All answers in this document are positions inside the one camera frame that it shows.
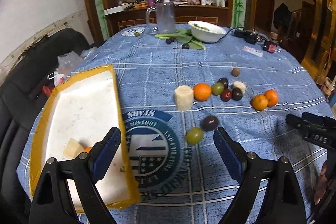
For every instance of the pale banana chunk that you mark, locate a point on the pale banana chunk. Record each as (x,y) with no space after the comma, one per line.
(72,149)

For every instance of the white pink packet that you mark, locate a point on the white pink packet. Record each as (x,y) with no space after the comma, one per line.
(253,51)

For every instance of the small mandarin orange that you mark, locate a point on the small mandarin orange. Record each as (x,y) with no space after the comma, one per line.
(272,97)

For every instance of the black device with cable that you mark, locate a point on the black device with cable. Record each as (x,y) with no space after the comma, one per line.
(253,37)

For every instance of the red plastic bag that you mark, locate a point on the red plastic bag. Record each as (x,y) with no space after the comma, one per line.
(48,89)

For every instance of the dark plum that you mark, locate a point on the dark plum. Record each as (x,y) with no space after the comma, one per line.
(210,123)
(237,94)

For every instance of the fuzzy white round fruit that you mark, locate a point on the fuzzy white round fruit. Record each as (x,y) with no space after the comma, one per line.
(239,85)

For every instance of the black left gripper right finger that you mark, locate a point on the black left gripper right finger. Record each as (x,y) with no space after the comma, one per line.
(283,201)

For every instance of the green grape in cluster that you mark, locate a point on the green grape in cluster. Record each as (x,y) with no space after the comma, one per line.
(217,88)

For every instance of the dark grape in cluster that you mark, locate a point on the dark grape in cluster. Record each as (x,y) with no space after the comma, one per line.
(224,81)

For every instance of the clear plastic bag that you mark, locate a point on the clear plastic bag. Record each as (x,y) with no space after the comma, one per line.
(68,62)

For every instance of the blue checked tablecloth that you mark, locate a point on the blue checked tablecloth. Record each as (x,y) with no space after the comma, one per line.
(148,70)

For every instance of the green leafy vegetable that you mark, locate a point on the green leafy vegetable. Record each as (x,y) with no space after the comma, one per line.
(184,37)

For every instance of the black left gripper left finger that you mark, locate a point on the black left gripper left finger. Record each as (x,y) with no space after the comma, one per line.
(52,202)

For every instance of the red jujube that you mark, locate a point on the red jujube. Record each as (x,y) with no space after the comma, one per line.
(226,95)

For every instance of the white ceramic bowl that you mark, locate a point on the white ceramic bowl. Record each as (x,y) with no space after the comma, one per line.
(206,32)

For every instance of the person right hand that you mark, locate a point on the person right hand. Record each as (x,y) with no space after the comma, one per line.
(321,186)

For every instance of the large orange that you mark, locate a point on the large orange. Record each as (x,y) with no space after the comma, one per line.
(202,91)

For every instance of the clear glass pitcher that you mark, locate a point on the clear glass pitcher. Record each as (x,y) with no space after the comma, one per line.
(165,18)

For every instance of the yellow rimmed white tray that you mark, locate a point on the yellow rimmed white tray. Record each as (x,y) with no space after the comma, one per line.
(85,107)

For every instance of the black leather sofa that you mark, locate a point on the black leather sofa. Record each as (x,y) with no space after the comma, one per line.
(22,99)

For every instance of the dark wooden sideboard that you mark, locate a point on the dark wooden sideboard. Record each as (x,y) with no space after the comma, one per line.
(181,14)

